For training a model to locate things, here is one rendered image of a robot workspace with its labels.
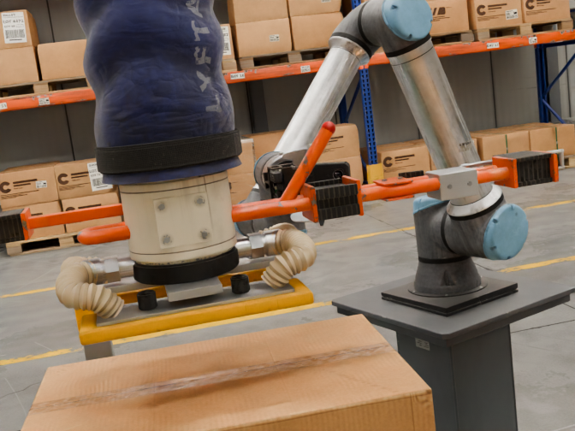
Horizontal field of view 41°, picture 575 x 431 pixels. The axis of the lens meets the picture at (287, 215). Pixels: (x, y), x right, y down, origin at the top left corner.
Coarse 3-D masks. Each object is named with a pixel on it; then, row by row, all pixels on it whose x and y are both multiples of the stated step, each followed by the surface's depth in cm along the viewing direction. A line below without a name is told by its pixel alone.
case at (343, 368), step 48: (240, 336) 145; (288, 336) 142; (336, 336) 139; (48, 384) 133; (96, 384) 130; (144, 384) 127; (192, 384) 124; (240, 384) 122; (288, 384) 119; (336, 384) 117; (384, 384) 115
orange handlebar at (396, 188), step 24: (480, 168) 134; (504, 168) 131; (384, 192) 126; (408, 192) 127; (48, 216) 142; (72, 216) 143; (96, 216) 144; (240, 216) 122; (264, 216) 123; (96, 240) 117
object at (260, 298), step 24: (240, 288) 115; (264, 288) 117; (288, 288) 115; (120, 312) 113; (144, 312) 112; (168, 312) 111; (192, 312) 111; (216, 312) 111; (240, 312) 112; (96, 336) 108; (120, 336) 109
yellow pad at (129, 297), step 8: (240, 272) 131; (248, 272) 131; (256, 272) 131; (224, 280) 130; (256, 280) 132; (144, 288) 128; (152, 288) 128; (160, 288) 128; (120, 296) 127; (128, 296) 127; (136, 296) 127; (160, 296) 128
